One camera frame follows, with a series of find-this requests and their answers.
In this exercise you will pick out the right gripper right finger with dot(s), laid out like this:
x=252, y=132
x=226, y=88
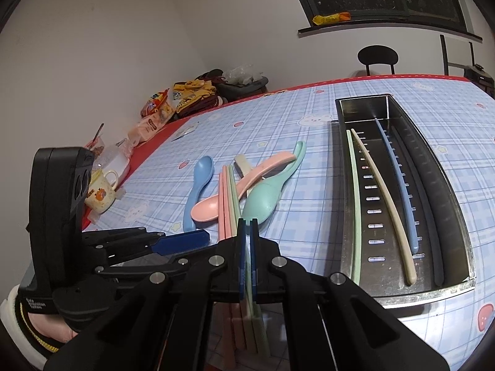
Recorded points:
x=276, y=278

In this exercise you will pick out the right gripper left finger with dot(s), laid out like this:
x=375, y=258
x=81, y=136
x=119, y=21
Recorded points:
x=217, y=270

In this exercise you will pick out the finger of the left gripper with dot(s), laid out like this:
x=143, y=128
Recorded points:
x=167, y=264
x=185, y=242

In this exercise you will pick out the green chopstick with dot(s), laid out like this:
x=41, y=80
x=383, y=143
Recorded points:
x=357, y=213
x=257, y=318

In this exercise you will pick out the pink chopstick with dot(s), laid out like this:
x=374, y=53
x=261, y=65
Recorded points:
x=226, y=204
x=228, y=340

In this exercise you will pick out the blue plastic spoon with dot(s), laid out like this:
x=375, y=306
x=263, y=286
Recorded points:
x=203, y=172

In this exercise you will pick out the cream chopstick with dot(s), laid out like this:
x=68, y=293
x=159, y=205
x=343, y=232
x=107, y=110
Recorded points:
x=409, y=271
x=245, y=315

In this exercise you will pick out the blue chopstick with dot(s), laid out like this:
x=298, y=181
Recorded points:
x=410, y=227

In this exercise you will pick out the left hand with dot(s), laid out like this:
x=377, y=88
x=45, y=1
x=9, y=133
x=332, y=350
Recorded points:
x=52, y=326

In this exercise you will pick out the pink plastic spoon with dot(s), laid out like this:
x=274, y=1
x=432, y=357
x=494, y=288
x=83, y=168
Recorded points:
x=207, y=209

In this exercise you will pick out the white striped sleeve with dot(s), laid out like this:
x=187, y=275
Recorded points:
x=34, y=347

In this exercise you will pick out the green plastic spoon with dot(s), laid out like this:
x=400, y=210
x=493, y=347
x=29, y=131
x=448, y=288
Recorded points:
x=263, y=199

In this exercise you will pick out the cream cartoon mug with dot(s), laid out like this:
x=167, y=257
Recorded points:
x=102, y=190

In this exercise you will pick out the white lidded container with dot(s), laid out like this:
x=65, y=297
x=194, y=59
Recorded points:
x=113, y=158

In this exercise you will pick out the cream plastic spoon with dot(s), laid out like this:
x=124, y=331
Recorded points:
x=242, y=164

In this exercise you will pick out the small white sachet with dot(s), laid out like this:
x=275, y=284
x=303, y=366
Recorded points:
x=185, y=131

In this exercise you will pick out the pink cracker package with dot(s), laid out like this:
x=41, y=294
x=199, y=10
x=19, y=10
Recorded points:
x=149, y=126

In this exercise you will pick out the clear food container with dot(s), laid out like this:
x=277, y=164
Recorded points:
x=96, y=144

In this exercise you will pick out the steel utensil tray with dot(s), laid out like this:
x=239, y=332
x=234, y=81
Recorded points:
x=444, y=263

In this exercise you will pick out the orange snack bag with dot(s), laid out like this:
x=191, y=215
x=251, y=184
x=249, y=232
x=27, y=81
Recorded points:
x=155, y=103

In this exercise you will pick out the yellow snack bags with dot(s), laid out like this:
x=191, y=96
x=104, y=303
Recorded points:
x=191, y=92

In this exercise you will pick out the black round chair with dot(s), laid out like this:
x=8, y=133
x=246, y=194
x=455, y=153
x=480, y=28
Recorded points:
x=378, y=55

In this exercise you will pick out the yellow packet on sill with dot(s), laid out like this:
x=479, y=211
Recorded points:
x=327, y=20

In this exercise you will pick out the black folding stand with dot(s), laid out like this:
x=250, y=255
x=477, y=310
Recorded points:
x=459, y=55

